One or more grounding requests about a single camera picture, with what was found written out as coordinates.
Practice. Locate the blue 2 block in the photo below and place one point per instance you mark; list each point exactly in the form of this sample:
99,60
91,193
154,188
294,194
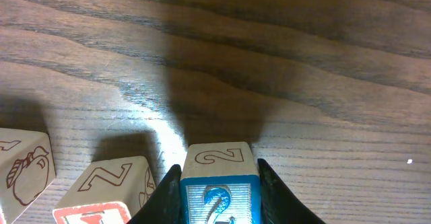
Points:
220,184

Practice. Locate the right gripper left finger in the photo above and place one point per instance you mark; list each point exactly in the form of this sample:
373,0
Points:
164,205

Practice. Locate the red I block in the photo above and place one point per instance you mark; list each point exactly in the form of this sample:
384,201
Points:
109,191

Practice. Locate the red A block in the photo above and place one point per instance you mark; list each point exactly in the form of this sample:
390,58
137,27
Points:
27,169

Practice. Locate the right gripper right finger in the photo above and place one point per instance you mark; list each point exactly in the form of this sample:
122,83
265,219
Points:
279,205

